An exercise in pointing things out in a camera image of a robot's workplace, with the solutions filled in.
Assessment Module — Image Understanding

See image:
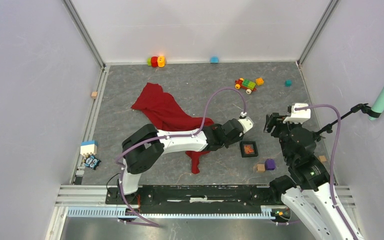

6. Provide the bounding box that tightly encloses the orange toy brick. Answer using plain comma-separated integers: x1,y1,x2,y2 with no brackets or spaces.
255,77,265,86

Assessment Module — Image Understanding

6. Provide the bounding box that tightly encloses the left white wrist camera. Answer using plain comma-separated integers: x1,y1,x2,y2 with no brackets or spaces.
237,111,254,134

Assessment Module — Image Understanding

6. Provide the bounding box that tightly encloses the purple cube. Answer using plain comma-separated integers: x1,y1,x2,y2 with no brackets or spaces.
264,158,276,171

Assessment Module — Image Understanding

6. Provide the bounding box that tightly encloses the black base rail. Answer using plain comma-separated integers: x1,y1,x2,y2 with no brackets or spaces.
124,183,292,214

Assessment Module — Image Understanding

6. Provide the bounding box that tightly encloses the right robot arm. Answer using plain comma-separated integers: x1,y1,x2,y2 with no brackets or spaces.
264,112,364,240

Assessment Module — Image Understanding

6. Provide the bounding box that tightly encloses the black square display box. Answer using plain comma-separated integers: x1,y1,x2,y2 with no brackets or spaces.
239,141,259,158

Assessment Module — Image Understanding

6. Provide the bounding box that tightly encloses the blue white block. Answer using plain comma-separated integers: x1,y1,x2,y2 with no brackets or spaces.
79,140,98,157

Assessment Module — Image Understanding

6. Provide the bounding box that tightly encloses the red garment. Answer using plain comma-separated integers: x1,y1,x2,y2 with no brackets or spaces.
130,82,214,175

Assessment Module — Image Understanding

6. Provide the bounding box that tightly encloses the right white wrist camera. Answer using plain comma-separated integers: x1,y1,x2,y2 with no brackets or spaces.
282,103,311,124

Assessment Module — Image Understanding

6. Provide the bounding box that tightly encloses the blue dome block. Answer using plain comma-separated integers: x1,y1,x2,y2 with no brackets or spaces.
209,56,220,64

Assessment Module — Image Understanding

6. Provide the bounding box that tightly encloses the tan wooden cube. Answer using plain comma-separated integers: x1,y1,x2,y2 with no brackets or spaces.
256,163,266,173

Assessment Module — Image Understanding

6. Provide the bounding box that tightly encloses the small wooden cube on rail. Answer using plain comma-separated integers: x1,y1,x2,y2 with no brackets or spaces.
91,91,98,99

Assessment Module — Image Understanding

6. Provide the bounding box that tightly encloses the orange flower brooch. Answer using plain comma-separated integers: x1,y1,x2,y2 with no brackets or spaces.
243,144,255,156

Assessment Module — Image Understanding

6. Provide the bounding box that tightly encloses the green red orange toy stack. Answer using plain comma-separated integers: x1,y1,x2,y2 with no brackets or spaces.
147,55,166,68

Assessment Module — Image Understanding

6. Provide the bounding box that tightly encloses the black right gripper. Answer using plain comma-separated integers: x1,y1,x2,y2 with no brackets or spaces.
262,111,303,163

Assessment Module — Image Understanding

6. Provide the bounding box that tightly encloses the black mini tripod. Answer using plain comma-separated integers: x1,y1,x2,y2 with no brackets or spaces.
313,103,375,142

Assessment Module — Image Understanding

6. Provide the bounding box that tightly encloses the tan cube near tripod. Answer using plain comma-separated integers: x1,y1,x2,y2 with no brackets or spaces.
318,155,328,163

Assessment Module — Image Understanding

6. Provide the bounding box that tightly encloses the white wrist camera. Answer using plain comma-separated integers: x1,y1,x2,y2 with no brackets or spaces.
237,111,254,134
282,103,311,124

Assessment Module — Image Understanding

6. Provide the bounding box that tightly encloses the blue owl toy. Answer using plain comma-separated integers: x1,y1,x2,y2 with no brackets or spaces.
83,155,102,170

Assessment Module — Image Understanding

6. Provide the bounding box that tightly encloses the teal cube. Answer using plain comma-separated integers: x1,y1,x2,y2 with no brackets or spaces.
284,79,293,87

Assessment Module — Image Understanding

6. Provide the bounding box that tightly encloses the colourful toy brick car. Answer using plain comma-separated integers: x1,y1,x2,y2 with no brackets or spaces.
234,78,257,95

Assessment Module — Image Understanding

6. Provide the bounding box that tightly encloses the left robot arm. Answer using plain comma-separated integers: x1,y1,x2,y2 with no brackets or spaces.
117,117,254,204

